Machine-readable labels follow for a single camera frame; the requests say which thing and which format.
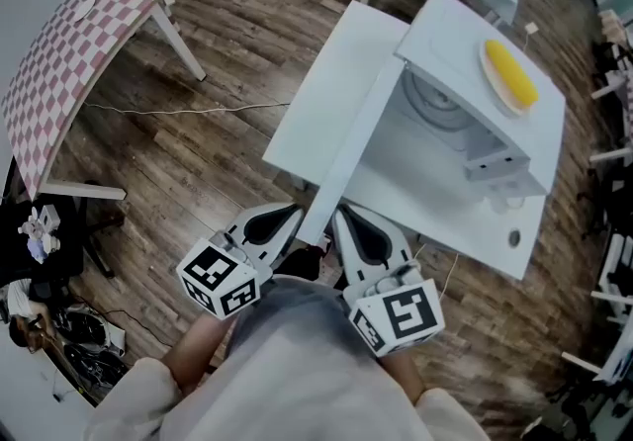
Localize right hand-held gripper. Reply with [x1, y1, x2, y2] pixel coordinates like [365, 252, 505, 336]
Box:
[331, 203, 446, 359]

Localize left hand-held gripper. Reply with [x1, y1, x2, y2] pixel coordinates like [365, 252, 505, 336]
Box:
[175, 202, 305, 319]

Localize person's left forearm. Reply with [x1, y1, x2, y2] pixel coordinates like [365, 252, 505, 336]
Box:
[162, 311, 237, 399]

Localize person's right forearm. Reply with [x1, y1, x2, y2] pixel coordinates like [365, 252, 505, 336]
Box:
[379, 348, 427, 404]

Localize white microwave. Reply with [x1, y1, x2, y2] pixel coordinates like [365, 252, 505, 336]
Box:
[392, 0, 568, 204]

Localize person's dark trousers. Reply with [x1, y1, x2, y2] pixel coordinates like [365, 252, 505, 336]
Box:
[275, 242, 348, 293]

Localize person's light grey shirt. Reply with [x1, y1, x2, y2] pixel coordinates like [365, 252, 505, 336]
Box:
[81, 277, 492, 441]

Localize white square table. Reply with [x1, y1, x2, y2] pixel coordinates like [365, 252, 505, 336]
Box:
[261, 0, 548, 283]

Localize yellow corn on plate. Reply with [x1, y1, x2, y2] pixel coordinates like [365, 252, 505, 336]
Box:
[478, 40, 536, 119]

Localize spare hand-held gripper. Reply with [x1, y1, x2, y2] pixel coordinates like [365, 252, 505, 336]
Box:
[18, 205, 62, 266]

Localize yellow corn cob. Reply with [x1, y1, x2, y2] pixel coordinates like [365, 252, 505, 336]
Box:
[483, 38, 541, 110]

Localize red checkered cloth table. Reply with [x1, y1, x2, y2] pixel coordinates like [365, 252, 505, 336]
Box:
[0, 0, 208, 204]

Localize long white floor cable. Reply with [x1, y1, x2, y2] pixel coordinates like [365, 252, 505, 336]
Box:
[82, 101, 292, 118]

